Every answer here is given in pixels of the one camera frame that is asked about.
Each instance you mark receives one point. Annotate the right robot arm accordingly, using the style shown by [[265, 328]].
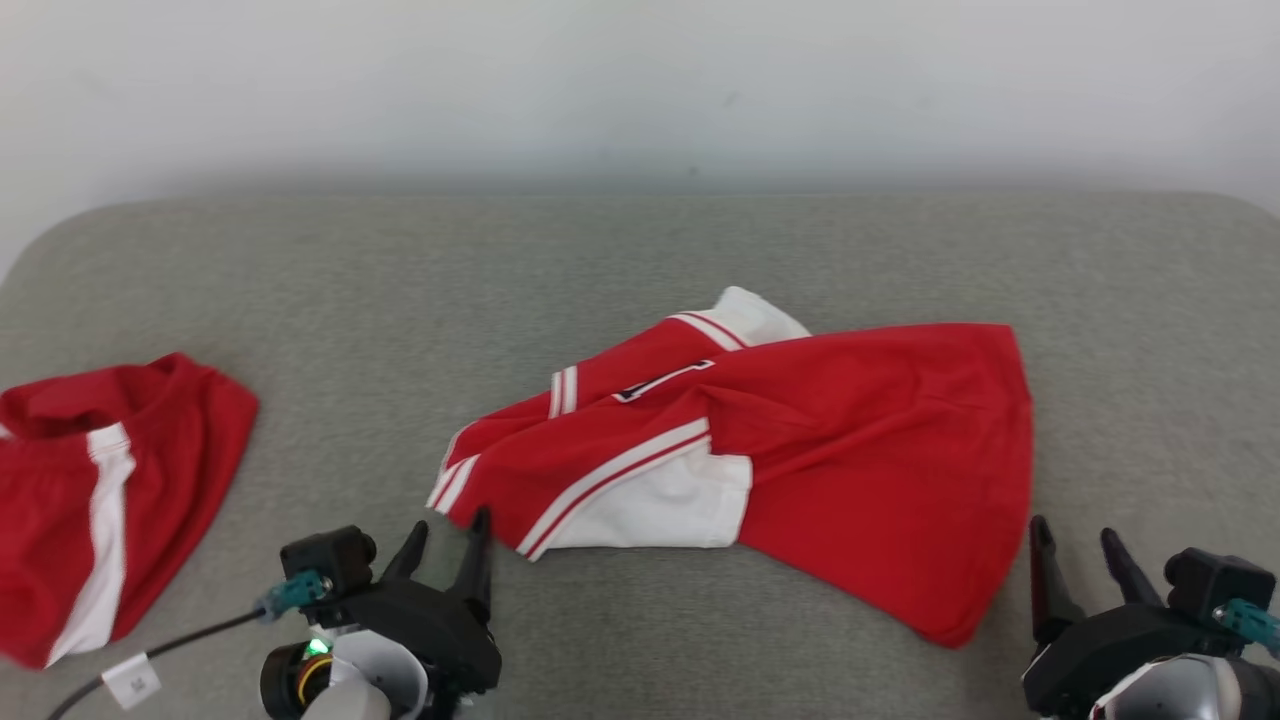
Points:
[[1190, 690]]

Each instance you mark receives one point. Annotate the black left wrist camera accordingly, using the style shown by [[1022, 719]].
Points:
[[325, 555]]

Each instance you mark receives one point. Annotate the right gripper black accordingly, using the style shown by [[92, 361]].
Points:
[[1110, 650]]

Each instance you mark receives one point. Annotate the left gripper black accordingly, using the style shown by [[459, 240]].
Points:
[[430, 630]]

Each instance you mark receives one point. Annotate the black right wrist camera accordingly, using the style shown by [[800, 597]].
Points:
[[1215, 580]]

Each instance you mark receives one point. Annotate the red shorts white stripe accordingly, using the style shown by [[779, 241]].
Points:
[[170, 450]]

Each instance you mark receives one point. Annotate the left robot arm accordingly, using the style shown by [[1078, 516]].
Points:
[[370, 680]]

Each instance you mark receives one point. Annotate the grey fabric sofa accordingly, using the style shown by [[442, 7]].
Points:
[[640, 260]]

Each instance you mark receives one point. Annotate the red white jersey shirt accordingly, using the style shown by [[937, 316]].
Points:
[[860, 450]]

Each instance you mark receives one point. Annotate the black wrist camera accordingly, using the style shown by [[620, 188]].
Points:
[[325, 555], [1215, 580]]

